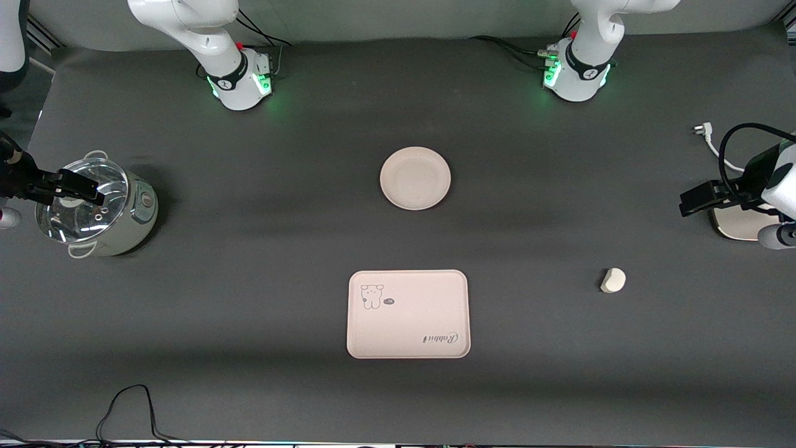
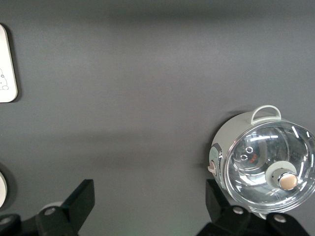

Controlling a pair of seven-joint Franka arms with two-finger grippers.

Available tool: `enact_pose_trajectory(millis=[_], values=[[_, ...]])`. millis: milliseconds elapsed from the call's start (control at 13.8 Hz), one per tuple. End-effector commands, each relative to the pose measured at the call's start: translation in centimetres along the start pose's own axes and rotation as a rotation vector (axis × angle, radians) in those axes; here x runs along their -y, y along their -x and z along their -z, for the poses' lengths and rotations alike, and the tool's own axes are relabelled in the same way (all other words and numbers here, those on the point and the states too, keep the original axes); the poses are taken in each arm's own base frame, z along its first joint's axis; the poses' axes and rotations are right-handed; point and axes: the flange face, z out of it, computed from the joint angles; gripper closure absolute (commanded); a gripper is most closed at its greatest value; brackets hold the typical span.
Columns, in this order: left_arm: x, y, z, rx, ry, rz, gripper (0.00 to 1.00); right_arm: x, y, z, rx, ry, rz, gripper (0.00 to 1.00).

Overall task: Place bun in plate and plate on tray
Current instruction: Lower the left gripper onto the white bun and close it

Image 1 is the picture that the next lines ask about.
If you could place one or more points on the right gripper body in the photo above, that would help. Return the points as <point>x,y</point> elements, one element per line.
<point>13,177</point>

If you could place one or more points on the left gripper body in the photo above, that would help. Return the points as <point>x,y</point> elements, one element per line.
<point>750,178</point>

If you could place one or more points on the white steamed bun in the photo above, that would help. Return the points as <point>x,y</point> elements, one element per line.
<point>613,280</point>

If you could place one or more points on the round beige plate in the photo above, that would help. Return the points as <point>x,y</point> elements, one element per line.
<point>415,178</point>

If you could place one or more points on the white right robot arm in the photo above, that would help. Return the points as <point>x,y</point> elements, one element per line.
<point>217,56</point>

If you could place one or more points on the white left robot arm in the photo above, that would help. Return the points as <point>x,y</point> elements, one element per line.
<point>587,68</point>

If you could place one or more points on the beige rectangular rabbit tray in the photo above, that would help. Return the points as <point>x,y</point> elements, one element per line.
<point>407,320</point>

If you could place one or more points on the glass pot lid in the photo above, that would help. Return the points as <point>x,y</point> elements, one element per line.
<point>93,221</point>

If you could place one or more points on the cream toaster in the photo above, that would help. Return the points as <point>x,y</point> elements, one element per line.
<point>737,225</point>

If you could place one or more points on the pale green electric pot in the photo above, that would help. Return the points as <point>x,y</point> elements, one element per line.
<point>140,218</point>

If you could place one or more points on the aluminium frame rail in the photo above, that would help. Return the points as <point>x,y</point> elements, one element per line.
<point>43,34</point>

